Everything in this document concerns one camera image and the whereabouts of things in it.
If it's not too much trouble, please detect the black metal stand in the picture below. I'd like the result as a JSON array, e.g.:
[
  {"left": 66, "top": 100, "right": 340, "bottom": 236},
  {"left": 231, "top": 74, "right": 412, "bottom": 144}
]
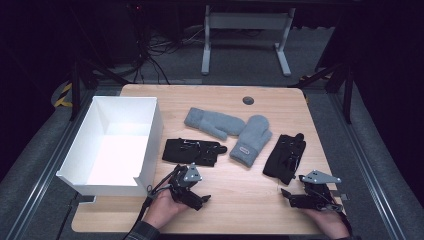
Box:
[
  {"left": 69, "top": 56, "right": 132, "bottom": 122},
  {"left": 288, "top": 60, "right": 355, "bottom": 125}
]

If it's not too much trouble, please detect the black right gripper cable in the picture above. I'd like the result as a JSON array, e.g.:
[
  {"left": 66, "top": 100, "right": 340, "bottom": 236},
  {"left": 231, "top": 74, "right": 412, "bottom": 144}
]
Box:
[{"left": 331, "top": 198, "right": 354, "bottom": 236}]

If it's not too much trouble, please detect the white metal desk frame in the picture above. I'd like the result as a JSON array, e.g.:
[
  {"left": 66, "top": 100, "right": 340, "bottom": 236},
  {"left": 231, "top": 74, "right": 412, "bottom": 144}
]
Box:
[{"left": 200, "top": 4, "right": 297, "bottom": 78}]

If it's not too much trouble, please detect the black glove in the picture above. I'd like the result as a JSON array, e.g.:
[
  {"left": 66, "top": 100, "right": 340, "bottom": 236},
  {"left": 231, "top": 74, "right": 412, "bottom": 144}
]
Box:
[
  {"left": 262, "top": 132, "right": 307, "bottom": 186},
  {"left": 162, "top": 137, "right": 228, "bottom": 168}
]

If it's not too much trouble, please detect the yellow and black floor tape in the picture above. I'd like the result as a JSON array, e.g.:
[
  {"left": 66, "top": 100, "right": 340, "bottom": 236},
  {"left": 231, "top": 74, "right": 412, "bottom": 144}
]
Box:
[{"left": 52, "top": 82, "right": 74, "bottom": 109}]

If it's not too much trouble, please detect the bundle of floor cables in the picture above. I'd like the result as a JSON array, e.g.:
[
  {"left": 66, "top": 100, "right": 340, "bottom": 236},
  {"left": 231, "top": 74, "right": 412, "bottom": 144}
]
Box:
[{"left": 131, "top": 24, "right": 208, "bottom": 85}]

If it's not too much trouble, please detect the white box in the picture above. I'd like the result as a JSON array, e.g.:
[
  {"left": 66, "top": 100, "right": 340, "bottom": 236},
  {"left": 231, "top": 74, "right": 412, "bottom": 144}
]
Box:
[{"left": 55, "top": 95, "right": 164, "bottom": 198}]

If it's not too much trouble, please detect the aluminium floor rail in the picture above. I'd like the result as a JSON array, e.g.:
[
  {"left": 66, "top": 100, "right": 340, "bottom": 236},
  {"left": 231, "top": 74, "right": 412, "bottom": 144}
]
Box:
[
  {"left": 327, "top": 90, "right": 408, "bottom": 240},
  {"left": 5, "top": 87, "right": 98, "bottom": 240}
]

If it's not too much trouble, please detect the person's left hand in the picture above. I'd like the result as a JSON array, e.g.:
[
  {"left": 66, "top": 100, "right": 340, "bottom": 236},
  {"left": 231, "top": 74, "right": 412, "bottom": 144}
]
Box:
[{"left": 142, "top": 187, "right": 192, "bottom": 230}]

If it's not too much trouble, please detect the grey mitten with label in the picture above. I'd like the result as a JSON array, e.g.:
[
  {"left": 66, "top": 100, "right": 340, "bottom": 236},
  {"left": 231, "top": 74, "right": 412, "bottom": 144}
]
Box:
[{"left": 229, "top": 114, "right": 273, "bottom": 168}]

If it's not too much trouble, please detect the plain grey mitten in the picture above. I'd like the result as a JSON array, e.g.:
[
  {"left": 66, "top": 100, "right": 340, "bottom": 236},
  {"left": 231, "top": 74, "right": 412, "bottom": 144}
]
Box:
[{"left": 183, "top": 107, "right": 247, "bottom": 141}]

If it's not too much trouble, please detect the person's right hand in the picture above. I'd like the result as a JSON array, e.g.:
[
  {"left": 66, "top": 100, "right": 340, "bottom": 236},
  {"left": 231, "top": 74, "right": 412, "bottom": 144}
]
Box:
[{"left": 300, "top": 209, "right": 351, "bottom": 240}]

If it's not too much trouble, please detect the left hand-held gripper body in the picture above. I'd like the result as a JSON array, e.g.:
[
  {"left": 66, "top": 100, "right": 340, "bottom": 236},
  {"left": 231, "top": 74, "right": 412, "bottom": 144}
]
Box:
[{"left": 168, "top": 162, "right": 204, "bottom": 209}]

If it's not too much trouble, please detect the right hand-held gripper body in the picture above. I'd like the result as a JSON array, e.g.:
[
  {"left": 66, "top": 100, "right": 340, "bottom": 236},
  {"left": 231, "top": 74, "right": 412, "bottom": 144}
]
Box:
[{"left": 298, "top": 169, "right": 344, "bottom": 213}]

